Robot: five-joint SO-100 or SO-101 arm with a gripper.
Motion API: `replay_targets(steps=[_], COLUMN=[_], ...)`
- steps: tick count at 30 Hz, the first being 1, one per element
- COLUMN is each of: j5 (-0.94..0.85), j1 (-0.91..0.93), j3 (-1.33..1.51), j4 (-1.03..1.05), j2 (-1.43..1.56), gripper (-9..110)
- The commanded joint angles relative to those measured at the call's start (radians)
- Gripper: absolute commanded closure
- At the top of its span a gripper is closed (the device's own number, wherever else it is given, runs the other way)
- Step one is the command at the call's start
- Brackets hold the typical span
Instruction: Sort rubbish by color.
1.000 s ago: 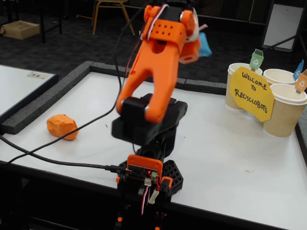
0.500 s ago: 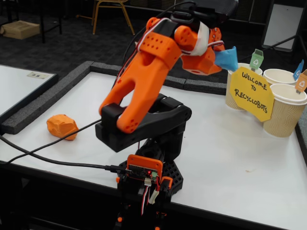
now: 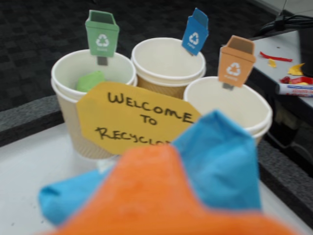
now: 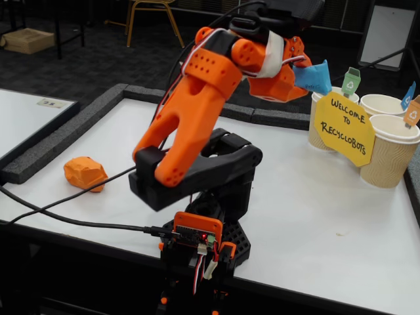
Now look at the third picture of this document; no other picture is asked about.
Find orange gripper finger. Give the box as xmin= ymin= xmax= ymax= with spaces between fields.
xmin=39 ymin=146 xmax=304 ymax=235

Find blue paper wad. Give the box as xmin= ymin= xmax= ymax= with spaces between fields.
xmin=38 ymin=110 xmax=262 ymax=226

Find green paper wad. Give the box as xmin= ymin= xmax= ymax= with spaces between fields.
xmin=75 ymin=70 xmax=107 ymax=93

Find yellow handwritten welcome sign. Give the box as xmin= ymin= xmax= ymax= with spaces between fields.
xmin=76 ymin=81 xmax=202 ymax=155

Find paper cup with orange tag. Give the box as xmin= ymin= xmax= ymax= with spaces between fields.
xmin=183 ymin=76 xmax=273 ymax=145

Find paper cup with blue tag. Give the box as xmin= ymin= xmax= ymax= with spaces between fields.
xmin=131 ymin=37 xmax=206 ymax=100

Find black foam border strip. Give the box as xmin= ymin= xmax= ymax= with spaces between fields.
xmin=256 ymin=138 xmax=313 ymax=222
xmin=0 ymin=94 xmax=66 ymax=147

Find paper cup with green tag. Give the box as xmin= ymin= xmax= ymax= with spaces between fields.
xmin=50 ymin=48 xmax=137 ymax=160

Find orange recycling bin tag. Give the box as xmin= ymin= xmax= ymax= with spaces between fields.
xmin=218 ymin=35 xmax=257 ymax=90

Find green recycling bin tag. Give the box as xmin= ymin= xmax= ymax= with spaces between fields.
xmin=85 ymin=9 xmax=120 ymax=66

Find blue recycling bin tag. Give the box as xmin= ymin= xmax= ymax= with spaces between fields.
xmin=181 ymin=7 xmax=210 ymax=56

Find white marker pen black cap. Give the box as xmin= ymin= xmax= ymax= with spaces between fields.
xmin=276 ymin=82 xmax=313 ymax=97

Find long red wrapper strip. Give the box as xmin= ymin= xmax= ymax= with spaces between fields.
xmin=259 ymin=51 xmax=293 ymax=62

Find crumpled red wrapper scrap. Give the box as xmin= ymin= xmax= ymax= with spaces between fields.
xmin=280 ymin=76 xmax=313 ymax=85

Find large yellow paper scrap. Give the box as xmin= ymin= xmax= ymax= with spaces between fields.
xmin=287 ymin=63 xmax=306 ymax=75

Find black box device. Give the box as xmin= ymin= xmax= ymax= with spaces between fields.
xmin=298 ymin=29 xmax=313 ymax=77

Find black cable bundle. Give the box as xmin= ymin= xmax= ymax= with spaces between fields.
xmin=259 ymin=14 xmax=313 ymax=37

